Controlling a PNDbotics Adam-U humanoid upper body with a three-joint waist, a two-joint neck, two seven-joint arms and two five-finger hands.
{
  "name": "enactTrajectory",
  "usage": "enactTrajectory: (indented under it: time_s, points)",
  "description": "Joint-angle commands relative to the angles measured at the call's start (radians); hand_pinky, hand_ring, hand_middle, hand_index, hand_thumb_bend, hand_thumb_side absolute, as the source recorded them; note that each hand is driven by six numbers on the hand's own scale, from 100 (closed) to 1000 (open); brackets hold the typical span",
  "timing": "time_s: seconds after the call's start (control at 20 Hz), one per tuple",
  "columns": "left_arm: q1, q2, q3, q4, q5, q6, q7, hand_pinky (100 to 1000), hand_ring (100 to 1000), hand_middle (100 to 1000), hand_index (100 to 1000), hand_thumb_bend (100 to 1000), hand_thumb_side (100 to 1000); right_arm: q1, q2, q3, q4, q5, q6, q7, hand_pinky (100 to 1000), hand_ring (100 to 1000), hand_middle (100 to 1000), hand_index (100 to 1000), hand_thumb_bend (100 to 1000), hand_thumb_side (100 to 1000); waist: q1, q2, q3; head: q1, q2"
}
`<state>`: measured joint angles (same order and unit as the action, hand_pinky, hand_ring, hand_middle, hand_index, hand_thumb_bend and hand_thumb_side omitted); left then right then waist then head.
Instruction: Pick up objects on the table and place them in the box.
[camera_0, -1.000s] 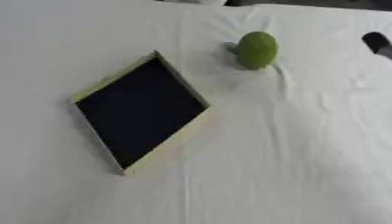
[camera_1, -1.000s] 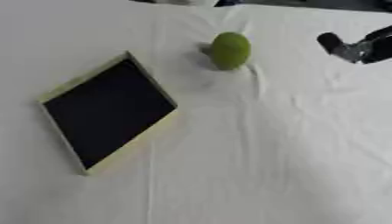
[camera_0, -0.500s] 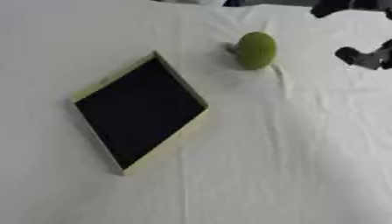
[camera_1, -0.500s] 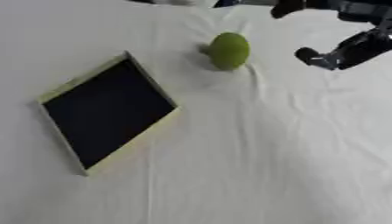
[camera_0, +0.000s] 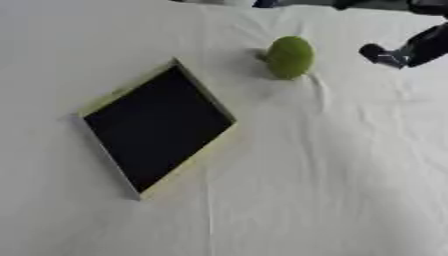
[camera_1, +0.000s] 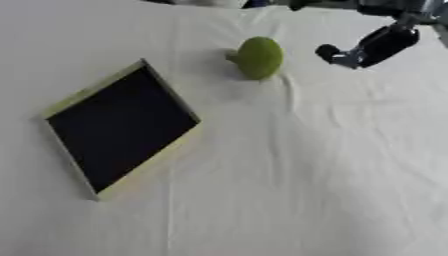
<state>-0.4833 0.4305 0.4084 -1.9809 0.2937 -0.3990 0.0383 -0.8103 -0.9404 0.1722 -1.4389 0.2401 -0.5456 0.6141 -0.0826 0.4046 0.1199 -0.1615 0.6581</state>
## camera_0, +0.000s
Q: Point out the green round toy fruit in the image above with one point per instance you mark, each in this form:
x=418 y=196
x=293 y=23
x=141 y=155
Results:
x=290 y=57

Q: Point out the tan cardboard box black inside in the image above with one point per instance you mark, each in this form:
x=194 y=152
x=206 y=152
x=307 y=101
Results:
x=157 y=128

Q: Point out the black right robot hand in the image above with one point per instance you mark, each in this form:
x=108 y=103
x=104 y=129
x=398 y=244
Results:
x=423 y=46

